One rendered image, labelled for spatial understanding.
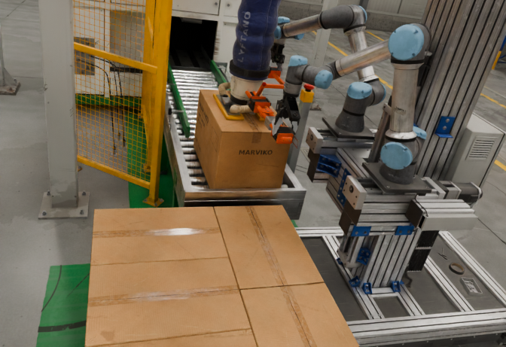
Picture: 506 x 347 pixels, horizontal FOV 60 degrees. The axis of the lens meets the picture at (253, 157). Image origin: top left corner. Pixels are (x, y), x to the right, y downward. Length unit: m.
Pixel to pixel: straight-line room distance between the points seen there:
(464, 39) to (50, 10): 2.05
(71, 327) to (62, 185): 1.02
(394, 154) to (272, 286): 0.76
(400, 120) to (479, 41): 0.54
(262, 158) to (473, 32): 1.16
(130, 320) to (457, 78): 1.65
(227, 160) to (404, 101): 1.02
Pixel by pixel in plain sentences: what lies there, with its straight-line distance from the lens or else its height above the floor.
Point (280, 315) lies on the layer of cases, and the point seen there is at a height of 0.54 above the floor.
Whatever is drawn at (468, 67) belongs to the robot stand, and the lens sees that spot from 2.11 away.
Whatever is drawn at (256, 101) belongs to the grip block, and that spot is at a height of 1.11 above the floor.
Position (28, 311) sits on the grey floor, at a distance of 2.60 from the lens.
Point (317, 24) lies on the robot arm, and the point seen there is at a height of 1.49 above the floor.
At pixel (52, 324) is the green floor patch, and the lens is 2.52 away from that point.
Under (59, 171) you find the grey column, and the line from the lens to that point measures 3.07.
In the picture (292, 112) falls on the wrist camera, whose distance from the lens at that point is 1.87.
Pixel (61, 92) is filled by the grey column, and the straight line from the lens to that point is 2.83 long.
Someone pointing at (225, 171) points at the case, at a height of 0.71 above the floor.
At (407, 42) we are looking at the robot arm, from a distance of 1.65.
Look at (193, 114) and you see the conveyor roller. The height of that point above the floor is 0.53.
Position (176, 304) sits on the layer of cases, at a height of 0.54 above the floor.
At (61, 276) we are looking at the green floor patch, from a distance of 2.75.
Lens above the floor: 1.89
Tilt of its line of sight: 28 degrees down
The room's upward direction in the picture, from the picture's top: 10 degrees clockwise
